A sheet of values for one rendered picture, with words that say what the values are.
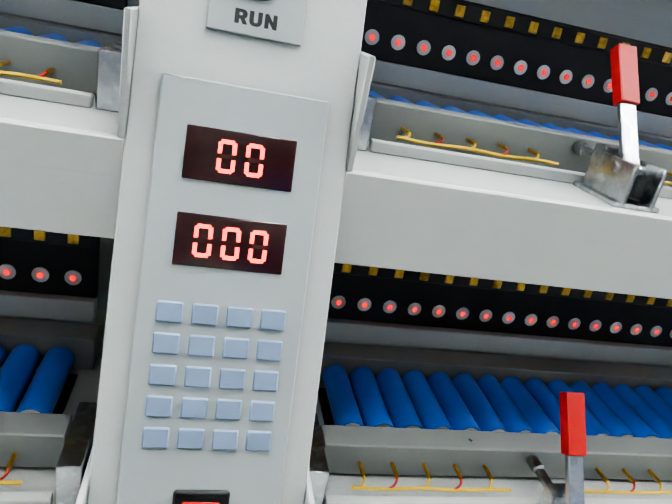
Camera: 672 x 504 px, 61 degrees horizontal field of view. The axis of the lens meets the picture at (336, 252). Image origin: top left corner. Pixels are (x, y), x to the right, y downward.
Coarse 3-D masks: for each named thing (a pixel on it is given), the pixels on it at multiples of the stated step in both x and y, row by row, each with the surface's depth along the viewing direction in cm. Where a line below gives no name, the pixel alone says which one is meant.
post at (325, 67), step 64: (192, 0) 24; (320, 0) 25; (192, 64) 24; (256, 64) 24; (320, 64) 25; (128, 128) 23; (128, 192) 24; (320, 192) 25; (128, 256) 24; (320, 256) 26; (128, 320) 24; (320, 320) 26; (128, 384) 24
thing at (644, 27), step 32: (128, 0) 41; (480, 0) 47; (512, 0) 48; (544, 0) 49; (576, 0) 49; (608, 0) 50; (640, 0) 51; (608, 32) 50; (640, 32) 51; (448, 96) 47; (64, 320) 42; (96, 320) 43; (480, 352) 50
